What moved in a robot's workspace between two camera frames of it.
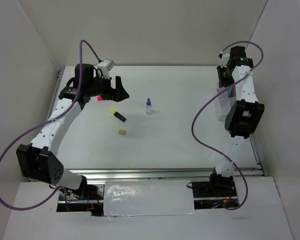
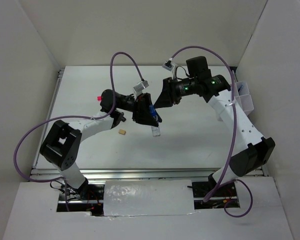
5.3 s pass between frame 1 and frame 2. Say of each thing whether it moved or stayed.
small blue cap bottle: moved
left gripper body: moved
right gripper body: moved
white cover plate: stayed
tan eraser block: stayed
